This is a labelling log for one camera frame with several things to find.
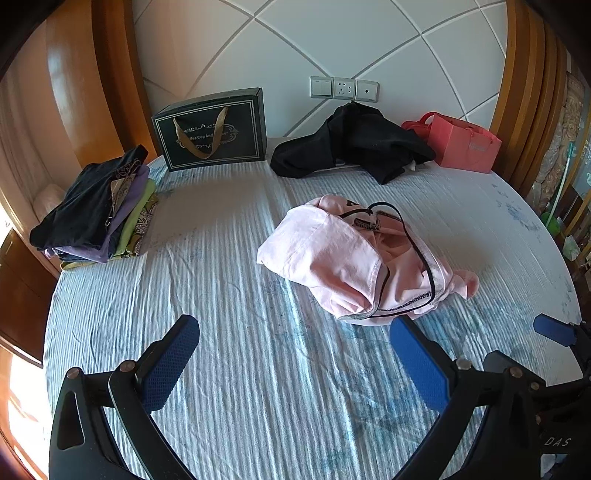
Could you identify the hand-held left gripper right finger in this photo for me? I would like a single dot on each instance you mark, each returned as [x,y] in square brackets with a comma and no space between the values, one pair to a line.
[420,364]

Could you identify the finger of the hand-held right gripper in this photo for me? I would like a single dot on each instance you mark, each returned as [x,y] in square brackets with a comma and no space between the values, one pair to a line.
[554,328]
[496,359]

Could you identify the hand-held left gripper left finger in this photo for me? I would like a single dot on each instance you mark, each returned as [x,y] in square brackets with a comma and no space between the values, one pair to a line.
[168,360]

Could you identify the pink t-shirt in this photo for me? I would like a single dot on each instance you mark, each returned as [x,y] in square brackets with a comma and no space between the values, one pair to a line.
[332,258]

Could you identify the stack of folded clothes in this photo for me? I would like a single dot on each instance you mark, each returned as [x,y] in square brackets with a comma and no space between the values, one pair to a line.
[87,203]

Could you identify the pile of black clothes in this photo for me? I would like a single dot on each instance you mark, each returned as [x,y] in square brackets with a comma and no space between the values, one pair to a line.
[369,138]

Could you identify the striped light blue bed sheet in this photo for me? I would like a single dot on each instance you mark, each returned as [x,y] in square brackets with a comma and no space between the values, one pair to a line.
[240,323]

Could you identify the green plastic object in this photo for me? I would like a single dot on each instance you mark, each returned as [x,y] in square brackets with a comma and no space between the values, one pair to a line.
[551,224]

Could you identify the brown patterned folded garment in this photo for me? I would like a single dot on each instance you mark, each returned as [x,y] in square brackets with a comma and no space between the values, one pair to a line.
[145,226]

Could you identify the wooden nightstand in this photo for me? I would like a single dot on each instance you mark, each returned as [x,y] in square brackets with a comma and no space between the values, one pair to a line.
[23,286]

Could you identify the small white object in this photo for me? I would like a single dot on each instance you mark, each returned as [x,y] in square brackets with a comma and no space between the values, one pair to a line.
[412,167]

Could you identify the pink paper bag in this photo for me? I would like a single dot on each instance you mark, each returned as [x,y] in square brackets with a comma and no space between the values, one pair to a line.
[464,145]

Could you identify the red bag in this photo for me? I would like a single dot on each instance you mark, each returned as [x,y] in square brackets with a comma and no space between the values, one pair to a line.
[415,125]

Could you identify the white padded headboard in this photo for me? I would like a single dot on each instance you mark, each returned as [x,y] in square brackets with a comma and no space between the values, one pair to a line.
[286,50]

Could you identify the white round-hole wall plate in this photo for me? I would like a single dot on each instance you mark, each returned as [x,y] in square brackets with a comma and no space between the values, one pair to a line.
[366,91]

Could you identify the white wall power socket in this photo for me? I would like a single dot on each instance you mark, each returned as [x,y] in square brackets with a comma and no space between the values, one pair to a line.
[344,88]

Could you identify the white wall switch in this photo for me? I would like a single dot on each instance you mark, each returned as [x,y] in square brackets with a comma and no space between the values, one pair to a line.
[321,86]

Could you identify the wooden headboard frame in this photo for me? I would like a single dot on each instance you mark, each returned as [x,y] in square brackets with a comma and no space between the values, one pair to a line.
[115,69]

